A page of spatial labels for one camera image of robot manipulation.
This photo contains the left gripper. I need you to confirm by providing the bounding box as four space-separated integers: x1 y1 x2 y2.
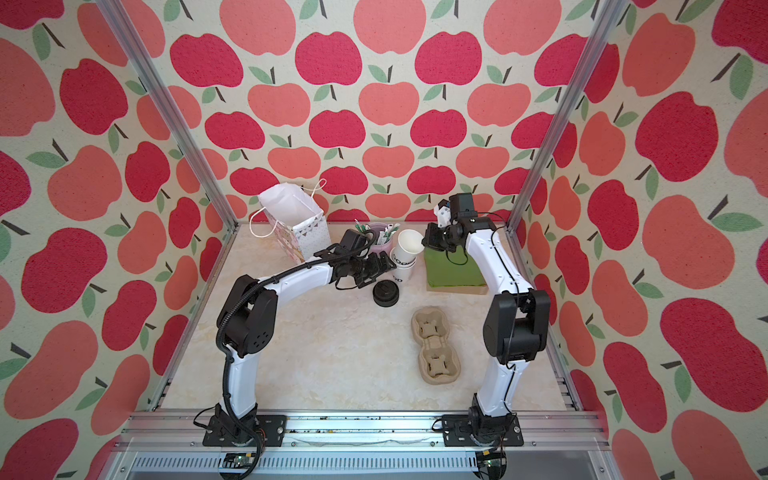
349 252 398 289

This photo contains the white paper coffee cup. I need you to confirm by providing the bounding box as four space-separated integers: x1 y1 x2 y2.
391 229 424 266

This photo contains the white patterned gift bag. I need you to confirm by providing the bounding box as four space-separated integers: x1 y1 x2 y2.
248 179 331 264

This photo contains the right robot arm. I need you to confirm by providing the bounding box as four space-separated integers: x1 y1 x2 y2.
422 193 551 446

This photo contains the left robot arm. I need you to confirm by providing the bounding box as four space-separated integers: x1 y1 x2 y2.
203 229 396 447

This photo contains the stack of white paper cups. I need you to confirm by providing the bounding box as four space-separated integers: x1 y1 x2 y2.
391 247 417 282

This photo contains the pink cup holder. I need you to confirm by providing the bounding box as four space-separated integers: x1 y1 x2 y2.
361 223 393 253

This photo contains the stack of black lids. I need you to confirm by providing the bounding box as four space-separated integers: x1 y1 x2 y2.
372 280 400 308

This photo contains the green napkin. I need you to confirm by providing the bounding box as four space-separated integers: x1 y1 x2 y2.
424 249 487 289

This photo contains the brown cardboard tray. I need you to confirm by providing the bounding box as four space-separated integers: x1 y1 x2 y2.
427 284 489 295

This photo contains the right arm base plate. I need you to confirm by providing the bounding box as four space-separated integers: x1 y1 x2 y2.
433 414 524 448

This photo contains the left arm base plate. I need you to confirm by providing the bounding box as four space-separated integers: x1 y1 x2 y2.
202 411 287 448

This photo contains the left aluminium frame post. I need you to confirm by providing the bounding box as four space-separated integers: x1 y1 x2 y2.
95 0 240 229

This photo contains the aluminium frame post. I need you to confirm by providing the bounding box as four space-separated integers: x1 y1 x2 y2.
95 0 240 229
506 0 628 232

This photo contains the right aluminium frame post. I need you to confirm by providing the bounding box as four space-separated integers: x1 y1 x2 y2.
506 0 628 232

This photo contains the aluminium front rail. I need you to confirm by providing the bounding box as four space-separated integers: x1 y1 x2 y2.
98 410 621 479

